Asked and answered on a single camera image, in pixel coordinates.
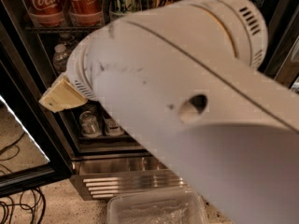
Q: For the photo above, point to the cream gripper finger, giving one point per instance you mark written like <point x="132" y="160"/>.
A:
<point x="62" y="95"/>

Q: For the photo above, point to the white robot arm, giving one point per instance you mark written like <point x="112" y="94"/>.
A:
<point x="183" y="81"/>

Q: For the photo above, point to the front water bottle middle shelf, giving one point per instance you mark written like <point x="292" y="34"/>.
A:
<point x="60" y="57"/>

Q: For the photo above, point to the water bottle shelf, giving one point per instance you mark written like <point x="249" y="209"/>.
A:
<point x="60" y="57"/>
<point x="68" y="40"/>

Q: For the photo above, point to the clear jar bottom shelf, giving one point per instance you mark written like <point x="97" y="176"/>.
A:
<point x="89" y="125"/>

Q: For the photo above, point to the rear water bottle middle shelf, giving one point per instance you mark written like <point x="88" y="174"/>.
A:
<point x="68" y="40"/>

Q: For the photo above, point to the open black fridge door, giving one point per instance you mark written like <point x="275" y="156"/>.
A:
<point x="32" y="152"/>

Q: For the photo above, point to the stainless steel glass-door fridge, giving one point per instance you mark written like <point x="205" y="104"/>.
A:
<point x="105" y="166"/>

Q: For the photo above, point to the left red Coca-Cola can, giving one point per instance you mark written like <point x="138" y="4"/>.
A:
<point x="48" y="13"/>

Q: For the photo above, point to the red coca-cola can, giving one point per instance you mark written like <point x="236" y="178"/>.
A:
<point x="48" y="13"/>
<point x="87" y="12"/>

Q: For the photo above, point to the right red Coca-Cola can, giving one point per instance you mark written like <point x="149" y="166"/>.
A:
<point x="87" y="12"/>

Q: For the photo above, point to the white capped juice bottle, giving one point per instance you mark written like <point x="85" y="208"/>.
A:
<point x="112" y="128"/>

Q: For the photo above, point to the clear plastic bin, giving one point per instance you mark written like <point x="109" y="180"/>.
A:
<point x="163" y="206"/>

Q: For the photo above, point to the top wire shelf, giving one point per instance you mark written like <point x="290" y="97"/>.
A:
<point x="60" y="30"/>

